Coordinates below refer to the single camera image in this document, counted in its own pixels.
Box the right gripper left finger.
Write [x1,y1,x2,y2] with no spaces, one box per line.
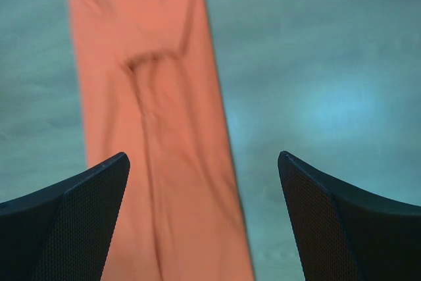
[1,153,130,281]

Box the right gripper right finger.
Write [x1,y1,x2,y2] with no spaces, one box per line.
[278,151,420,281]

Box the orange t shirt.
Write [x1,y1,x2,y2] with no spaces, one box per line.
[69,0,254,280]

